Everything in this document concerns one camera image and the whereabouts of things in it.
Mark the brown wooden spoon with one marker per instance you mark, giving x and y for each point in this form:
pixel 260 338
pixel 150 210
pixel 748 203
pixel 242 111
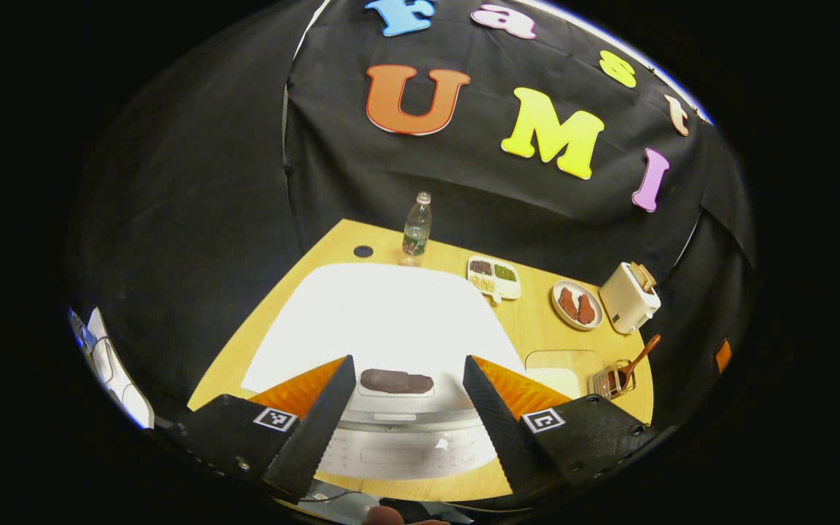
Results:
pixel 642 356

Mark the white rice cooker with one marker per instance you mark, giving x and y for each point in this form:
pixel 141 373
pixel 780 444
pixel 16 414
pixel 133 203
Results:
pixel 383 321

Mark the black backdrop cloth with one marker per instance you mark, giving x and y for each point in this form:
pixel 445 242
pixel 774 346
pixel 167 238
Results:
pixel 245 182

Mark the white round plate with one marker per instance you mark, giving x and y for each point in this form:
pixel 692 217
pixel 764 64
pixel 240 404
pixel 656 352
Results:
pixel 591 288

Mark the toast slice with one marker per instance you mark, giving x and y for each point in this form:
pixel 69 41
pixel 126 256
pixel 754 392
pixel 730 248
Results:
pixel 637 272
pixel 648 278

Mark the white side table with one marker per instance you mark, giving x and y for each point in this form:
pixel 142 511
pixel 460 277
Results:
pixel 132 401

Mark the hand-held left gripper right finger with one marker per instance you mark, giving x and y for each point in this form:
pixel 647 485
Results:
pixel 500 430

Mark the white divided seasoning tray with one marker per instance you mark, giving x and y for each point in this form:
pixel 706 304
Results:
pixel 496 292

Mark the clear plastic water bottle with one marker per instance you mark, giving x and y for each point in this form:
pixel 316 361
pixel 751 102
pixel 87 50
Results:
pixel 416 233

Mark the clear plastic rice container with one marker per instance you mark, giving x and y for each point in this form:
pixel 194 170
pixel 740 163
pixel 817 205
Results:
pixel 566 357

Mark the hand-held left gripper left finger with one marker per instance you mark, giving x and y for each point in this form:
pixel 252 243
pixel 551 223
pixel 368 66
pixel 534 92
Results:
pixel 321 430

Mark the white rice pile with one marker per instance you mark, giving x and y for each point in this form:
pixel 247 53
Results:
pixel 558 380

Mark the dark round table grommet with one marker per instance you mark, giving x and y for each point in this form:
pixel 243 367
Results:
pixel 363 251

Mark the orange object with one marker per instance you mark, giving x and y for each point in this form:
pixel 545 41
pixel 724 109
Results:
pixel 722 356

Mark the white toaster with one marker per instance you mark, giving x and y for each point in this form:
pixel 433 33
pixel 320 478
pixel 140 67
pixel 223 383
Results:
pixel 628 302

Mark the brown steak piece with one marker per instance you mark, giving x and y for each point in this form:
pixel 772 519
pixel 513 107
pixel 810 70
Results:
pixel 568 301
pixel 585 310

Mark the white square device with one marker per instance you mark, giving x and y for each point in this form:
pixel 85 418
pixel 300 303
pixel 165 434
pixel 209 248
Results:
pixel 103 361

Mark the computer monitor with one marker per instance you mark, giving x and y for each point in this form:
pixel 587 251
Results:
pixel 79 332

